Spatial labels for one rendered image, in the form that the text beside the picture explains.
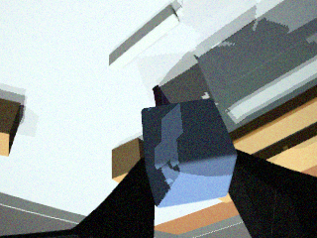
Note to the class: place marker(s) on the small dark blue block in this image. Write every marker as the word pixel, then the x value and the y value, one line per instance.
pixel 189 154

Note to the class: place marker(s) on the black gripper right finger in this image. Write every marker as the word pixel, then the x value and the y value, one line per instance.
pixel 274 201

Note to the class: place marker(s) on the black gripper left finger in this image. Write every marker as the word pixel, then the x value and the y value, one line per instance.
pixel 127 212

